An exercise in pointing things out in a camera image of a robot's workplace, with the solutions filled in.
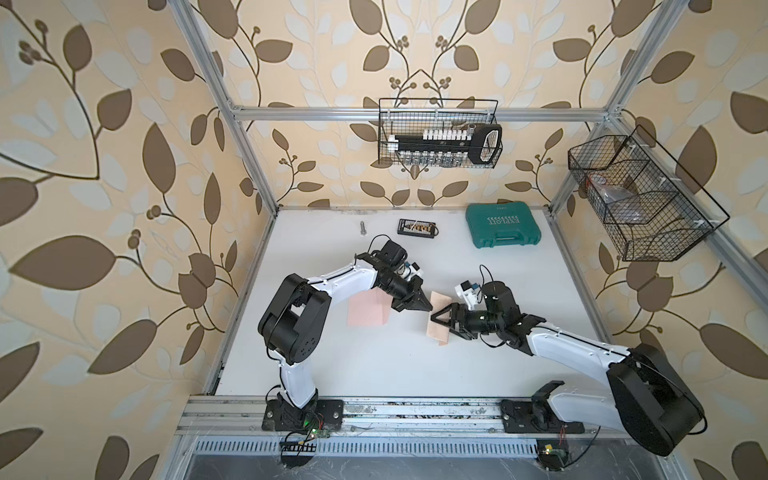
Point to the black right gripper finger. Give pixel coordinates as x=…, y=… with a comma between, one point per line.
x=443, y=332
x=451, y=315

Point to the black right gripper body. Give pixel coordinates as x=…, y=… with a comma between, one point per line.
x=479, y=321

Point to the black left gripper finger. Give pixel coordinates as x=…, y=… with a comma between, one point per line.
x=399, y=305
x=419, y=302

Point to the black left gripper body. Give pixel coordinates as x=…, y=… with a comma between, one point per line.
x=399, y=287

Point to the pink envelope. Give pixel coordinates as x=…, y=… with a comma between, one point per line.
x=370, y=308

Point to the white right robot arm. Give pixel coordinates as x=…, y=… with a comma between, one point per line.
x=647, y=398

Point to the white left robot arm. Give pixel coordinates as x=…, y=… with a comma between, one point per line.
x=294, y=320

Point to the black tray with gold connectors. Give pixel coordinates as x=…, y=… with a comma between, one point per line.
x=417, y=228

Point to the green plastic tool case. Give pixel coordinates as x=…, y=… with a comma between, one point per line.
x=502, y=224

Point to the small circuit board right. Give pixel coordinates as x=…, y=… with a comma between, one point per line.
x=552, y=455

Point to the small circuit board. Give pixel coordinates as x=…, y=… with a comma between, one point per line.
x=552, y=455
x=297, y=448

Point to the socket set in basket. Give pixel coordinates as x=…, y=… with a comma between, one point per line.
x=475, y=146

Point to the small circuit board left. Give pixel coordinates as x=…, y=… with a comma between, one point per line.
x=297, y=448

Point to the plastic bag in basket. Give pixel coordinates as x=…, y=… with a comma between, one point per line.
x=616, y=204

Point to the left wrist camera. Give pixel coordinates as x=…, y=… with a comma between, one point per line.
x=409, y=271

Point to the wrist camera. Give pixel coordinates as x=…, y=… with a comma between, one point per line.
x=470, y=293
x=409, y=271

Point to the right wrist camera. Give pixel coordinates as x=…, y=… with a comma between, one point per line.
x=470, y=293

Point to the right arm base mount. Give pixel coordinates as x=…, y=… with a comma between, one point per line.
x=534, y=414

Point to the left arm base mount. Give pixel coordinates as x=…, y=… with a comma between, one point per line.
x=303, y=414

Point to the black wire basket back wall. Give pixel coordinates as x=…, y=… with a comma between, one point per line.
x=404, y=115

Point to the black wire basket wall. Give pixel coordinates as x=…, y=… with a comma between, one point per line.
x=679, y=211
x=404, y=115

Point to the black wire basket right wall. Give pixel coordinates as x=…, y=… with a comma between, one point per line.
x=679, y=211

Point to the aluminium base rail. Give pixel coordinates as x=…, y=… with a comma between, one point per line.
x=482, y=417

